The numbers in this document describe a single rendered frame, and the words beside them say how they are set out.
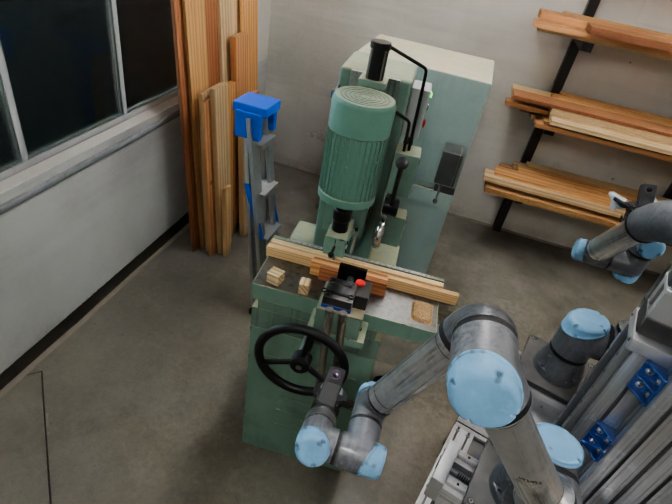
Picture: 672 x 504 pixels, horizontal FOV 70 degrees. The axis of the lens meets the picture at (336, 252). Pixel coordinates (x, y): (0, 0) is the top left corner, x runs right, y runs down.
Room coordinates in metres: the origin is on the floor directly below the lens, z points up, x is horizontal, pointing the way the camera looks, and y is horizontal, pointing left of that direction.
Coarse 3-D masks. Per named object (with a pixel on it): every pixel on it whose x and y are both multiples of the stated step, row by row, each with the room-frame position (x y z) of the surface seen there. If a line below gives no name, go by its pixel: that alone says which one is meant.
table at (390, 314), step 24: (264, 264) 1.25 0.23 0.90; (288, 264) 1.27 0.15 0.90; (264, 288) 1.14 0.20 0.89; (288, 288) 1.15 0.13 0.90; (312, 288) 1.17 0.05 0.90; (312, 312) 1.10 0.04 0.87; (384, 312) 1.13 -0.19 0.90; (408, 312) 1.15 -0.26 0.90; (360, 336) 1.03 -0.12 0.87; (408, 336) 1.09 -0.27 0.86
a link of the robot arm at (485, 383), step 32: (480, 320) 0.63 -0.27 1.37; (480, 352) 0.55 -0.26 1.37; (512, 352) 0.57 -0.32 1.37; (448, 384) 0.53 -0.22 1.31; (480, 384) 0.51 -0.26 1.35; (512, 384) 0.51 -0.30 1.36; (480, 416) 0.50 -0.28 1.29; (512, 416) 0.49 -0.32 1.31; (512, 448) 0.51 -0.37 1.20; (544, 448) 0.54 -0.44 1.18; (512, 480) 0.52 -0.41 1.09; (544, 480) 0.51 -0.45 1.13
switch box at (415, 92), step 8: (416, 80) 1.63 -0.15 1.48; (416, 88) 1.54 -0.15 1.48; (424, 88) 1.56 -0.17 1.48; (416, 96) 1.54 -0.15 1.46; (424, 96) 1.54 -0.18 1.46; (408, 104) 1.54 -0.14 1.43; (416, 104) 1.54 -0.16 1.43; (424, 104) 1.54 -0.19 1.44; (408, 112) 1.54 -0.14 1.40; (424, 112) 1.54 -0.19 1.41; (416, 128) 1.54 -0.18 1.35; (408, 136) 1.54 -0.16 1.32; (416, 136) 1.53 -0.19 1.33
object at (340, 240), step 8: (352, 224) 1.33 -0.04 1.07; (328, 232) 1.26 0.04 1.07; (336, 232) 1.27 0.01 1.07; (328, 240) 1.24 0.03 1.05; (336, 240) 1.23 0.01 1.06; (344, 240) 1.23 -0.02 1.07; (328, 248) 1.24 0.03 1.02; (336, 248) 1.23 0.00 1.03; (344, 248) 1.23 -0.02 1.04; (336, 256) 1.23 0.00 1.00
